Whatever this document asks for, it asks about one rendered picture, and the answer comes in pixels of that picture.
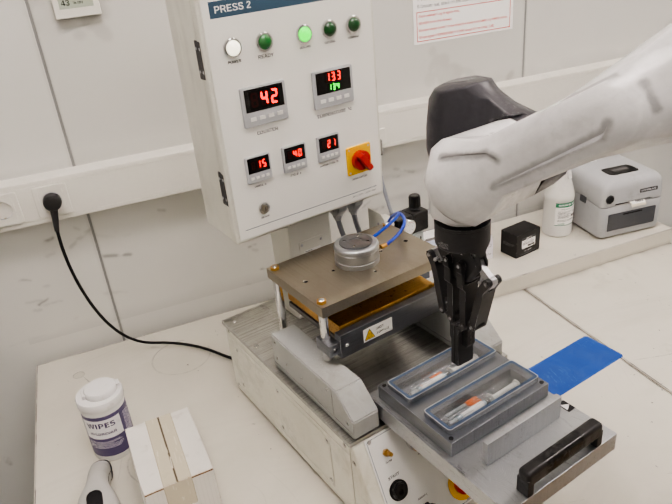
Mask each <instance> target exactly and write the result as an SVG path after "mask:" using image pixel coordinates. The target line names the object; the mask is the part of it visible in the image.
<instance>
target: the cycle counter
mask: <svg viewBox="0 0 672 504"><path fill-rule="evenodd" d="M248 95H249V102H250V108H251V110H255V109H259V108H263V107H267V106H271V105H275V104H279V103H280V97H279V90H278V85H277V86H273V87H269V88H264V89H260V90H256V91H252V92H248Z"/></svg>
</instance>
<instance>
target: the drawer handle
mask: <svg viewBox="0 0 672 504"><path fill-rule="evenodd" d="M602 435H603V430H602V423H601V422H599V421H598V420H596V419H594V418H590V419H589V420H587V421H586V422H584V423H583V424H581V425H580V426H579V427H577V428H576V429H574V430H573V431H571V432H570V433H568V434H567V435H566V436H564V437H563V438H561V439H560V440H558V441H557V442H556V443H554V444H553V445H551V446H550V447H548V448H547V449H546V450H544V451H543V452H541V453H540V454H538V455H537V456H536V457H534V458H533V459H531V460H530V461H528V462H527V463H526V464H524V465H523V466H521V467H520V468H519V474H518V475H517V486H516V489H517V490H518V491H519V492H520V493H521V494H523V495H524V496H525V497H526V498H529V497H531V496H532V495H533V494H534V484H535V483H537V482H538V481H539V480H541V479H542V478H544V477H545V476H546V475H548V474H549V473H550V472H552V471H553V470H555V469H556V468H557V467H559V466H560V465H561V464H563V463H564V462H566V461H567V460H568V459H570V458H571V457H572V456H574V455H575V454H577V453H578V452H579V451H581V450H582V449H583V448H585V447H586V446H588V445H589V444H591V445H592V446H594V447H596V448H597V447H598V446H600V445H601V443H602Z"/></svg>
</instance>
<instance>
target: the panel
mask: <svg viewBox="0 0 672 504"><path fill-rule="evenodd" d="M363 443H364V446H365V449H366V452H367V455H368V457H369V460H370V463H371V466H372V469H373V472H374V475H375V478H376V481H377V484H378V487H379V490H380V493H381V495H382V498H383V501H384V504H424V503H426V502H429V503H435V504H467V503H468V502H469V501H471V500H472V498H471V497H470V496H469V495H467V494H466V495H463V494H460V493H458V492H457V491H456V489H455V487H454V483H453V482H452V481H451V480H450V479H449V478H448V477H447V476H445V475H444V474H443V473H442V472H441V471H440V470H438V469H437V468H436V467H435V466H434V465H433V464H432V463H430V462H429V461H428V460H427V459H426V458H425V457H423V456H422V455H421V454H420V453H419V452H418V451H413V450H411V449H410V448H409V447H408V446H407V444H406V441H405V440H404V439H403V438H401V437H400V436H399V435H398V434H397V433H396V432H394V431H393V430H392V429H391V428H390V427H387V428H385V429H383V430H382V431H380V432H378V433H376V434H375V435H373V436H371V437H370V438H368V439H366V440H364V441H363ZM398 481H402V482H404V483H406V484H407V486H408V494H407V496H406V497H405V498H404V499H403V500H397V499H395V498H394V497H393V495H392V488H393V486H394V484H395V483H396V482H398Z"/></svg>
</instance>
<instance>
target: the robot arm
mask: <svg viewBox="0 0 672 504"><path fill-rule="evenodd" d="M671 142H672V23H670V24H669V25H668V26H666V27H665V28H663V29H662V30H661V31H659V32H658V33H656V34H655V35H654V36H652V37H651V38H650V39H648V40H647V41H645V42H644V43H643V44H641V45H640V46H638V47H637V48H636V49H634V50H633V51H631V52H630V53H629V54H627V55H626V56H624V57H623V58H622V59H620V60H619V61H617V62H616V63H615V64H613V65H612V66H611V67H609V68H608V69H606V70H605V71H604V72H602V73H601V74H599V75H598V76H597V77H595V78H594V79H592V80H591V81H590V82H588V83H587V84H585V85H584V86H582V87H581V88H579V89H578V90H576V91H575V92H573V93H572V94H570V95H569V96H567V97H566V98H564V99H563V100H560V101H558V102H556V103H554V104H552V105H550V106H548V107H546V108H544V109H542V110H540V111H534V110H532V109H530V108H528V107H526V106H524V105H522V104H520V103H518V102H516V101H514V100H513V99H512V98H510V97H509V96H508V95H507V94H505V93H504V92H503V91H501V90H500V89H499V87H498V86H497V85H496V83H495V82H494V80H493V79H492V78H491V77H485V76H479V75H473V76H468V77H462V78H457V79H453V80H449V81H447V82H445V83H443V84H441V85H439V86H437V87H435V88H434V90H433V91H432V93H431V95H430V97H429V100H428V111H427V122H426V149H427V153H428V156H429V160H428V165H427V169H426V174H425V178H424V182H425V185H426V188H427V191H428V197H429V212H430V214H431V216H432V218H433V219H434V240H435V244H436V245H437V247H435V248H432V249H430V250H427V251H426V255H427V257H428V260H429V262H430V265H431V269H432V274H433V279H434V285H435V290H436V295H437V301H438V306H439V310H440V312H441V313H446V315H447V318H448V320H449V322H450V336H451V361H452V362H453V363H454V364H456V365H457V366H460V365H462V364H464V363H466V362H468V361H470V360H472V359H473V344H474V343H475V331H476V330H478V329H480V328H482V327H484V326H486V324H487V321H488V317H489V313H490V309H491V306H492V302H493V298H494V294H495V290H496V288H497V287H498V285H499V284H500V283H501V282H502V278H501V276H500V275H499V274H496V275H493V274H492V273H491V271H490V270H489V269H488V259H487V256H486V250H487V247H488V245H489V243H490V240H491V218H492V217H493V216H494V215H495V214H497V213H499V212H501V211H503V210H505V209H507V208H509V207H511V206H513V205H515V204H517V203H519V202H521V201H523V200H525V199H527V198H529V197H531V196H533V195H535V194H537V193H539V192H541V191H542V190H544V189H546V188H548V187H549V186H551V185H553V184H555V183H556V182H557V181H558V180H559V179H560V178H562V177H563V176H564V175H565V174H566V172H567V171H568V170H571V169H573V168H576V167H579V166H581V165H584V164H586V163H589V162H591V161H594V160H597V159H601V158H605V157H609V156H613V155H618V154H622V153H626V152H630V151H634V150H639V149H643V148H648V147H653V146H657V145H662V144H667V143H671ZM478 285H479V287H478ZM445 301H447V303H445Z"/></svg>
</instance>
